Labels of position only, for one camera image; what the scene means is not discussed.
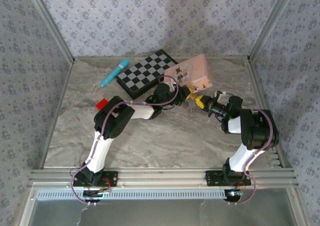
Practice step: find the pink tin box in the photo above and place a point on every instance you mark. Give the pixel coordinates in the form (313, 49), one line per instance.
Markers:
(190, 71)

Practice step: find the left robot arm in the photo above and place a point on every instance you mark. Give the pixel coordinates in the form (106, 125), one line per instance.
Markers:
(112, 126)

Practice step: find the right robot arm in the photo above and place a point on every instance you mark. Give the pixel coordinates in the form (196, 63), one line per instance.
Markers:
(255, 133)

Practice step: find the black and grey chessboard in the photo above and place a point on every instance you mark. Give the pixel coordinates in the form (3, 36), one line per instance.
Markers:
(147, 72)

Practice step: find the turquoise marker pen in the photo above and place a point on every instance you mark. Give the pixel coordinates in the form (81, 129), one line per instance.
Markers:
(115, 73)

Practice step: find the red toy brick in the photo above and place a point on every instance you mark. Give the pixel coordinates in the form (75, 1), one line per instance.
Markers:
(101, 104)

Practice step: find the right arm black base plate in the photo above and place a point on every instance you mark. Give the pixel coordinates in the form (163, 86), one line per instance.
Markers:
(212, 178)

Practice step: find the aluminium mounting rail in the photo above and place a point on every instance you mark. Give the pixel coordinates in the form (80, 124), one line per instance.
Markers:
(160, 177)

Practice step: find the aluminium corner post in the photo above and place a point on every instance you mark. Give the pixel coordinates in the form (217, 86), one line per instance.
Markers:
(50, 23)
(272, 23)

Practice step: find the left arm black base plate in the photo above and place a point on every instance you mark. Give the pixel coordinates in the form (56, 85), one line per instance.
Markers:
(113, 178)

